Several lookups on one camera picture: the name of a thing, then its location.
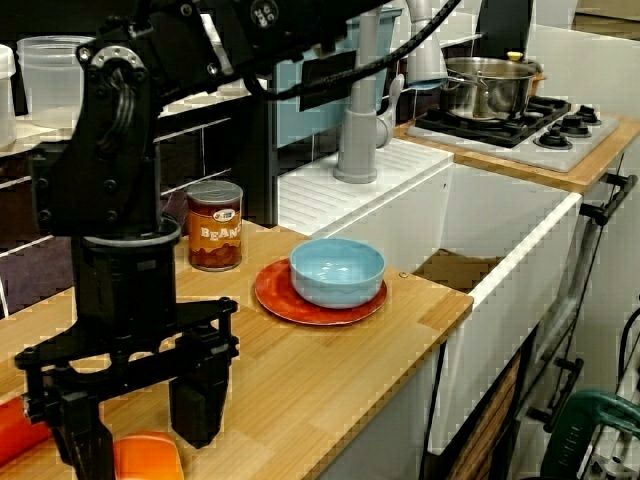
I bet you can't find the grey toy faucet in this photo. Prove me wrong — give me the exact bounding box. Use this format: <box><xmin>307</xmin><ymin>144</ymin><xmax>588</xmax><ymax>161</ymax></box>
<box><xmin>333</xmin><ymin>0</ymin><xmax>449</xmax><ymax>185</ymax></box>

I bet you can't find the black stove knob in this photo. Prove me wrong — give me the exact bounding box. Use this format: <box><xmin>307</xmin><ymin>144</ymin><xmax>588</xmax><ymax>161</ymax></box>
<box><xmin>573</xmin><ymin>103</ymin><xmax>603</xmax><ymax>127</ymax></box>
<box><xmin>548</xmin><ymin>115</ymin><xmax>593</xmax><ymax>139</ymax></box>
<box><xmin>532</xmin><ymin>130</ymin><xmax>574</xmax><ymax>152</ymax></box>

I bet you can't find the black kitchen frame post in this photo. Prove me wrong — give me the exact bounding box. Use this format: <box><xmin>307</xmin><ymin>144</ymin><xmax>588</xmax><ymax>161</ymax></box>
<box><xmin>264</xmin><ymin>97</ymin><xmax>279</xmax><ymax>226</ymax></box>

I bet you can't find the red plate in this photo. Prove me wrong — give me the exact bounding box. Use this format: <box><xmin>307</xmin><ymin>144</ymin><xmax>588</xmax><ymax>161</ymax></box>
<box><xmin>254</xmin><ymin>258</ymin><xmax>389</xmax><ymax>327</ymax></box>

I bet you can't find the red sausage toy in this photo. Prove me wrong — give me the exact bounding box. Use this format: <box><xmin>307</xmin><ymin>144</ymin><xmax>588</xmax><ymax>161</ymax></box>
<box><xmin>0</xmin><ymin>397</ymin><xmax>52</xmax><ymax>464</ymax></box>

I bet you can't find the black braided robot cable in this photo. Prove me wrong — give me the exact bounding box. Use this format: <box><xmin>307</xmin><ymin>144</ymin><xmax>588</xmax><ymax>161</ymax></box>
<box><xmin>239</xmin><ymin>0</ymin><xmax>464</xmax><ymax>101</ymax></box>

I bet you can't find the clear jar white lid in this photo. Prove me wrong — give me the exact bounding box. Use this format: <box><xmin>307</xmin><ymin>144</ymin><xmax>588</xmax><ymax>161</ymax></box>
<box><xmin>0</xmin><ymin>43</ymin><xmax>17</xmax><ymax>149</ymax></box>

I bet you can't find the aluminium table rail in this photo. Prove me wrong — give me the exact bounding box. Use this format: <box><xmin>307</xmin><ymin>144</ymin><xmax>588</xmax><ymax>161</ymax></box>
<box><xmin>582</xmin><ymin>424</ymin><xmax>640</xmax><ymax>480</ymax></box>

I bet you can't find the white toy sink unit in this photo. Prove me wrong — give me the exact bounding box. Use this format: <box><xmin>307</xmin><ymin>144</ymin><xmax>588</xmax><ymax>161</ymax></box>
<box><xmin>277</xmin><ymin>137</ymin><xmax>584</xmax><ymax>456</ymax></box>

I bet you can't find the cream tiled shelf ledge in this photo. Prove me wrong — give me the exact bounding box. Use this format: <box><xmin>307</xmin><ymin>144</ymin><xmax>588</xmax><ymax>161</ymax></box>
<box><xmin>0</xmin><ymin>79</ymin><xmax>269</xmax><ymax>159</ymax></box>

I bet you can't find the open clear plastic jar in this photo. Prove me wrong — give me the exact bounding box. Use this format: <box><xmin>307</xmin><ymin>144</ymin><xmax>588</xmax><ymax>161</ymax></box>
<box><xmin>16</xmin><ymin>35</ymin><xmax>95</xmax><ymax>129</ymax></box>

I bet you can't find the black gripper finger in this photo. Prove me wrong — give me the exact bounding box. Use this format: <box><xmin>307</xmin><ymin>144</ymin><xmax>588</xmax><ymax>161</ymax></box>
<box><xmin>49</xmin><ymin>387</ymin><xmax>115</xmax><ymax>480</ymax></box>
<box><xmin>168</xmin><ymin>360</ymin><xmax>232</xmax><ymax>450</ymax></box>

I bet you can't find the grey toy stove top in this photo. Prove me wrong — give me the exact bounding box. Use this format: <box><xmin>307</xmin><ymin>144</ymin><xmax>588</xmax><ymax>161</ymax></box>
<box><xmin>405</xmin><ymin>93</ymin><xmax>621</xmax><ymax>175</ymax></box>

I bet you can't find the wood grain cabinet panel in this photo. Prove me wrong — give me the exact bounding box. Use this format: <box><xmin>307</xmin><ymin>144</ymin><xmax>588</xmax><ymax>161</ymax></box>
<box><xmin>449</xmin><ymin>349</ymin><xmax>522</xmax><ymax>480</ymax></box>

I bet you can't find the black cabinet handle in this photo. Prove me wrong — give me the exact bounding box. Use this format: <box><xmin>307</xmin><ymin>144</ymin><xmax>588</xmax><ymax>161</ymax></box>
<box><xmin>579</xmin><ymin>173</ymin><xmax>639</xmax><ymax>227</ymax></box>
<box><xmin>527</xmin><ymin>357</ymin><xmax>585</xmax><ymax>434</ymax></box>

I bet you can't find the brown beans can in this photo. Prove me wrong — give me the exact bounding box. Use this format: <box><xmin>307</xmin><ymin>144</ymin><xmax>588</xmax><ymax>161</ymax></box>
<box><xmin>186</xmin><ymin>180</ymin><xmax>244</xmax><ymax>272</ymax></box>

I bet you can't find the light blue bowl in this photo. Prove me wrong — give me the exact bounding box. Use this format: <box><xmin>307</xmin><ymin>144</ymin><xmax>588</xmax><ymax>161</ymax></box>
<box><xmin>289</xmin><ymin>237</ymin><xmax>387</xmax><ymax>310</ymax></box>

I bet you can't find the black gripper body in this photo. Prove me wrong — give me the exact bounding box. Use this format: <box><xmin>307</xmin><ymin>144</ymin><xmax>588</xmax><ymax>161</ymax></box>
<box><xmin>14</xmin><ymin>229</ymin><xmax>240</xmax><ymax>424</ymax></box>

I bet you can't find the salmon sushi toy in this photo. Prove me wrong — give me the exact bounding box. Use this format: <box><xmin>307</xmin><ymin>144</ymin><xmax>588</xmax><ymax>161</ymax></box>
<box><xmin>112</xmin><ymin>430</ymin><xmax>185</xmax><ymax>480</ymax></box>

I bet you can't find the steel pot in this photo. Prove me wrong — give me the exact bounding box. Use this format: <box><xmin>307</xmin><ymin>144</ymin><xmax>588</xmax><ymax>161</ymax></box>
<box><xmin>439</xmin><ymin>51</ymin><xmax>547</xmax><ymax>121</ymax></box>

